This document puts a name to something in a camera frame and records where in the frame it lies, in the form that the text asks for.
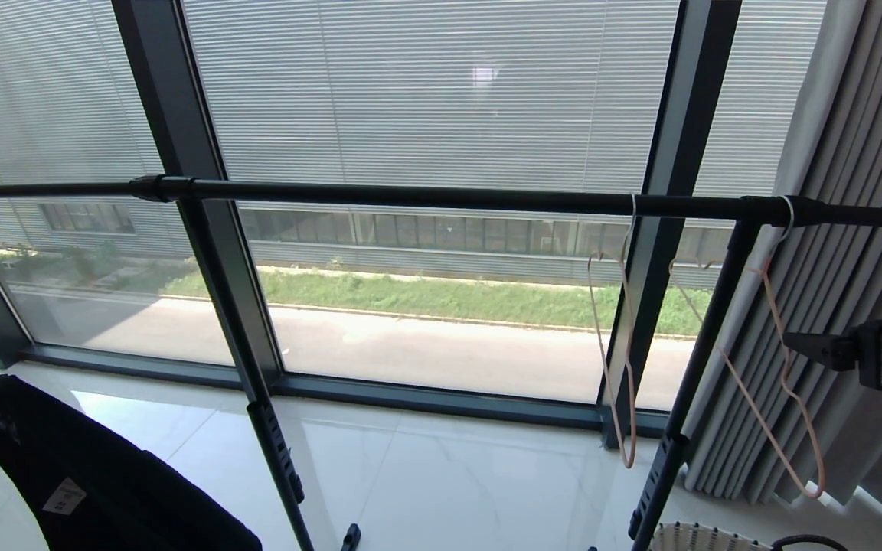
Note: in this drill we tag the black garment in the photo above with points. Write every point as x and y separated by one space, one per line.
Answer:
119 490

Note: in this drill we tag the black clothes rack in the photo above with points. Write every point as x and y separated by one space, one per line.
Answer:
410 195

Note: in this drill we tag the pink clothes hanger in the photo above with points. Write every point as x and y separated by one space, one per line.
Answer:
629 428
747 405

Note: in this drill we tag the white laundry basket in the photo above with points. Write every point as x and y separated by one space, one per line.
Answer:
701 537

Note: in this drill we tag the beige curtain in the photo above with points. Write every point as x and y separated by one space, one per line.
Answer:
854 138

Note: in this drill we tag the window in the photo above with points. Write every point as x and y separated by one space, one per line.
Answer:
426 99

